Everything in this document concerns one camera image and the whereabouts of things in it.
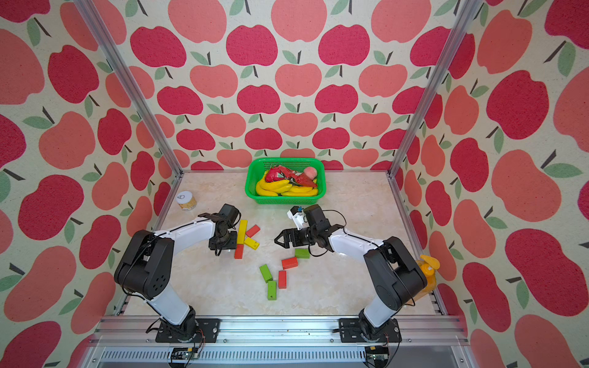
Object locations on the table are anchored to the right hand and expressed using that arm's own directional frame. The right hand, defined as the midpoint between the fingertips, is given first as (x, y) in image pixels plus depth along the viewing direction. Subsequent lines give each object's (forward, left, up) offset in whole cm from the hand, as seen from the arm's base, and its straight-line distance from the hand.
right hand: (284, 243), depth 87 cm
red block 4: (-11, 0, -8) cm, 14 cm away
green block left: (-10, +6, -6) cm, 13 cm away
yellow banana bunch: (+27, +4, +2) cm, 27 cm away
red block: (-2, +19, -7) cm, 20 cm away
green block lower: (-16, +3, -6) cm, 17 cm away
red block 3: (-5, -3, -7) cm, 9 cm away
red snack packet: (+35, +5, +3) cm, 35 cm away
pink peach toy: (+40, -8, 0) cm, 41 cm away
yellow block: (+4, +19, -5) cm, 20 cm away
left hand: (-1, +23, -7) cm, 24 cm away
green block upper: (+1, -7, -9) cm, 12 cm away
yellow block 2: (+2, +14, -6) cm, 15 cm away
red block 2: (+8, +15, -7) cm, 19 cm away
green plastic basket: (+40, +20, 0) cm, 45 cm away
